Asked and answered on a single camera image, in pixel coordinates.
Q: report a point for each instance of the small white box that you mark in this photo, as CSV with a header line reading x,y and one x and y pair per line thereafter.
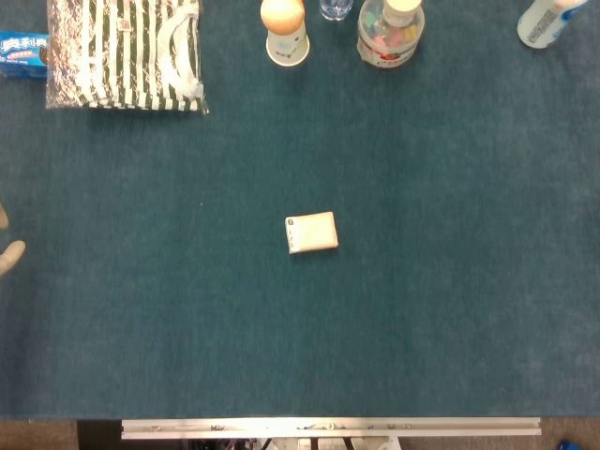
x,y
314,232

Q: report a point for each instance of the white paper cup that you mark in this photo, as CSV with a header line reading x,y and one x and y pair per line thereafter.
x,y
288,48

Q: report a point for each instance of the clear jar with white lid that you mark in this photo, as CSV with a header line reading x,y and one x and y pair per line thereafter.
x,y
390,40

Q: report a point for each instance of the tan wooden ball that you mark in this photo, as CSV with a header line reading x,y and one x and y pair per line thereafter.
x,y
282,13

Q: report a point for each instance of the striped shirt in plastic bag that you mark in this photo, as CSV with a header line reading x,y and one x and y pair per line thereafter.
x,y
122,56

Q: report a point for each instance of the white bottle with blue label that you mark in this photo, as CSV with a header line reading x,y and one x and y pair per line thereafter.
x,y
544,21

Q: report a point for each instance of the blue Oreo cookie box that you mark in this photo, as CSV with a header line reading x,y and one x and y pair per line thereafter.
x,y
21,54

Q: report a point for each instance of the small blue object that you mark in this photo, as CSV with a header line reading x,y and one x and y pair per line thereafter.
x,y
568,445

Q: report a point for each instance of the aluminium profile rail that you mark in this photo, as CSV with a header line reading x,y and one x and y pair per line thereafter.
x,y
328,427

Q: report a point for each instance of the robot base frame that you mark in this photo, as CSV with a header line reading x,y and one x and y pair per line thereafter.
x,y
328,444

